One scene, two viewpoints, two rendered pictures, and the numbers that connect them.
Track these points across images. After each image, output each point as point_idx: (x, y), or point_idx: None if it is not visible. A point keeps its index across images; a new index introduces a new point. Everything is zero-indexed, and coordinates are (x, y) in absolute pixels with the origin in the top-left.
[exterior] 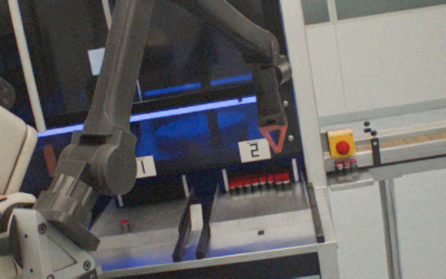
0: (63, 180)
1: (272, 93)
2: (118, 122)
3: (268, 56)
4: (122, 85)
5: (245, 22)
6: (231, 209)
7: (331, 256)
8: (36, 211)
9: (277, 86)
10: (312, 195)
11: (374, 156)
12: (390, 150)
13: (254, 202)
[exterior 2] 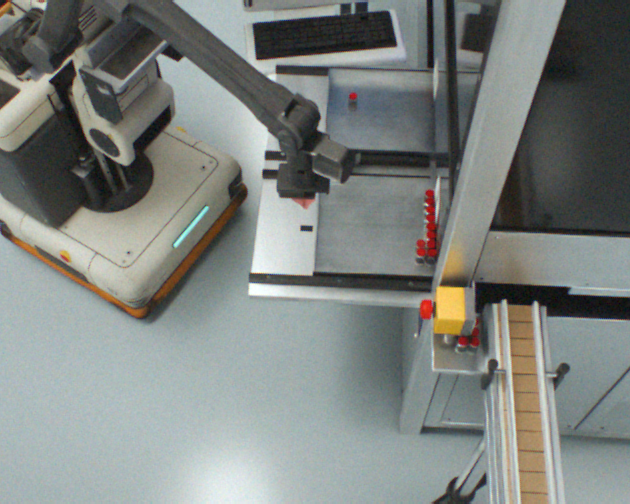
0: (21, 28)
1: (288, 165)
2: (44, 36)
3: (274, 136)
4: (48, 20)
5: (234, 84)
6: (392, 200)
7: (420, 344)
8: None
9: (296, 168)
10: (376, 282)
11: (483, 375)
12: (490, 399)
13: (405, 224)
